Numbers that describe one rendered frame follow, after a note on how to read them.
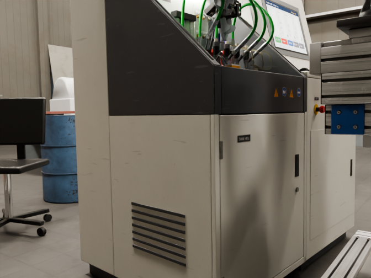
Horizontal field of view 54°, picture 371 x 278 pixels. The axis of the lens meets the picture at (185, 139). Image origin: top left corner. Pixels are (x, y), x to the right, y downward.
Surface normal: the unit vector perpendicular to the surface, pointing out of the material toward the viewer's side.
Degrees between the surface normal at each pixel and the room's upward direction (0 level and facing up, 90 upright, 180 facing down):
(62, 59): 80
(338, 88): 90
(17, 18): 90
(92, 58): 90
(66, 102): 90
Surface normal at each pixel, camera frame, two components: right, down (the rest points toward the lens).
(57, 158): -0.12, 0.07
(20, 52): 0.80, 0.03
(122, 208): -0.68, 0.07
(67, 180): 0.19, 0.07
